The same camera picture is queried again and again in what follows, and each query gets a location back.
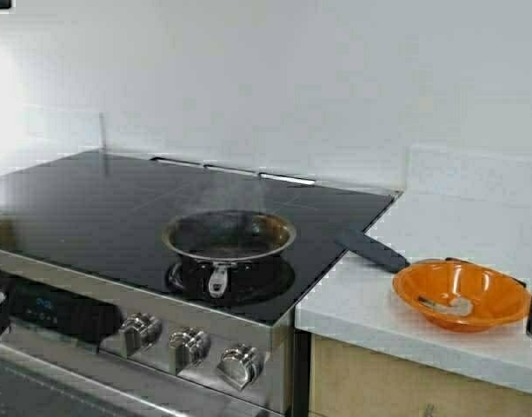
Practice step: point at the small black frying pan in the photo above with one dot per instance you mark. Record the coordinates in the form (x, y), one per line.
(227, 249)

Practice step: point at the middle chrome stove knob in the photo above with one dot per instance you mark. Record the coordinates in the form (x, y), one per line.
(187, 347)

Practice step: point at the wooden cabinet under counter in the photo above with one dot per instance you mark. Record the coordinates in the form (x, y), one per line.
(347, 380)

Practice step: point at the raw grey shrimp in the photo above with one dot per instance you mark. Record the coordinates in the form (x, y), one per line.
(459, 306)

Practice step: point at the left chrome stove knob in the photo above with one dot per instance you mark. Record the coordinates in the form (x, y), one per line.
(138, 332)

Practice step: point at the black spatula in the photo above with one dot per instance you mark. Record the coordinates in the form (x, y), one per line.
(372, 250)

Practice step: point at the orange plastic bowl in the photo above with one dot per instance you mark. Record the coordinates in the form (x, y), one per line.
(498, 298)

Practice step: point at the stainless steel induction stove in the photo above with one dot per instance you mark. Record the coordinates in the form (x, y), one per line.
(81, 249)

